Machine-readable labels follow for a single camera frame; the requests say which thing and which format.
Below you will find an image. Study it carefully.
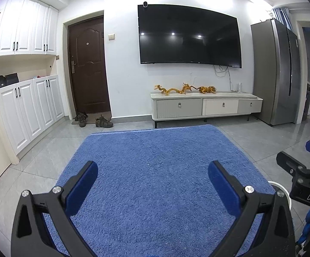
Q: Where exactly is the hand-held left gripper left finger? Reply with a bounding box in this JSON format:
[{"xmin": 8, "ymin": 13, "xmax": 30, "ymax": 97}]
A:
[{"xmin": 10, "ymin": 161, "xmax": 99, "ymax": 257}]

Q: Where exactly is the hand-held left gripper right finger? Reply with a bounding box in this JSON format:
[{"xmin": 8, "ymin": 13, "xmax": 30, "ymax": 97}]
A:
[{"xmin": 208, "ymin": 160, "xmax": 296, "ymax": 257}]

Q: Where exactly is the white round trash bin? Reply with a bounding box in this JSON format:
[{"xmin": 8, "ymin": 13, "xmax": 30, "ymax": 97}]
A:
[{"xmin": 267, "ymin": 181, "xmax": 292, "ymax": 212}]

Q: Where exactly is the person's right hand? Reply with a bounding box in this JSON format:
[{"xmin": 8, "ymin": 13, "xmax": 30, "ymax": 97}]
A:
[{"xmin": 297, "ymin": 209, "xmax": 310, "ymax": 252}]

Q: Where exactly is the blue rug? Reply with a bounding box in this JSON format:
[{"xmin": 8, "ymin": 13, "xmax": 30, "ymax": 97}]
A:
[{"xmin": 44, "ymin": 124, "xmax": 296, "ymax": 257}]

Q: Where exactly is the grey doormat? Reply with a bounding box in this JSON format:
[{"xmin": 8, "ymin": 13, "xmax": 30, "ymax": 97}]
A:
[{"xmin": 72, "ymin": 112, "xmax": 112, "ymax": 125}]

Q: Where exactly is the grey steel refrigerator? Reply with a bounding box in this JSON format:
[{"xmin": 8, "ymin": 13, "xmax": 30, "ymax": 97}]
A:
[{"xmin": 250, "ymin": 18, "xmax": 301, "ymax": 126}]

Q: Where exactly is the white grey television cabinet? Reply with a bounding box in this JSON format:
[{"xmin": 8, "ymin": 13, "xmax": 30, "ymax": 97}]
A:
[{"xmin": 150, "ymin": 91, "xmax": 263, "ymax": 129}]

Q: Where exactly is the white built-in cabinet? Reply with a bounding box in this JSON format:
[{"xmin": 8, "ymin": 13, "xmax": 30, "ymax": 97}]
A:
[{"xmin": 0, "ymin": 0, "xmax": 66, "ymax": 164}]

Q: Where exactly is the golden tiger figurine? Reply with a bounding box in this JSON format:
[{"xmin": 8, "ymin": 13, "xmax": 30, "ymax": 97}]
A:
[{"xmin": 198, "ymin": 86, "xmax": 217, "ymax": 95}]

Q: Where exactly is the small golden dragon figurine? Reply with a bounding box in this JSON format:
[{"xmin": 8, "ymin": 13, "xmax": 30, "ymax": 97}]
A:
[{"xmin": 181, "ymin": 82, "xmax": 199, "ymax": 95}]

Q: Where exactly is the long golden dragon figurine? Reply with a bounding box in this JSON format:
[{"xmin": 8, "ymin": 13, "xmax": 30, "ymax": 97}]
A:
[{"xmin": 154, "ymin": 84, "xmax": 187, "ymax": 96}]

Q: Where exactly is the brown entrance door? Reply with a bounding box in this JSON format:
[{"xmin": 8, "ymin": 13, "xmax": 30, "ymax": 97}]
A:
[{"xmin": 67, "ymin": 15, "xmax": 111, "ymax": 114}]

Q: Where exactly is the black box on shelf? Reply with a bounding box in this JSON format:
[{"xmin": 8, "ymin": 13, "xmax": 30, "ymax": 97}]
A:
[{"xmin": 5, "ymin": 73, "xmax": 19, "ymax": 85}]

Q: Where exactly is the blue curtain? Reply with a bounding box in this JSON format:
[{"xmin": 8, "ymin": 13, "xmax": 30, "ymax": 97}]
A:
[{"xmin": 272, "ymin": 7, "xmax": 293, "ymax": 33}]

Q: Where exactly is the black television cable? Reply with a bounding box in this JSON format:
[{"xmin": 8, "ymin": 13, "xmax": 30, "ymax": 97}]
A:
[{"xmin": 212, "ymin": 65, "xmax": 233, "ymax": 91}]

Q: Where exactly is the black wall television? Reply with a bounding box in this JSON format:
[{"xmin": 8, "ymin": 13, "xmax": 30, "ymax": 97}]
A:
[{"xmin": 137, "ymin": 4, "xmax": 242, "ymax": 69}]

